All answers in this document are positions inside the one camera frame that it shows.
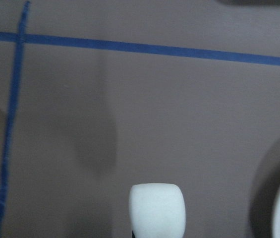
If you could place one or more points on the white steamed bun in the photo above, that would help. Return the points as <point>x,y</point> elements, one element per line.
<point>157,210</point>

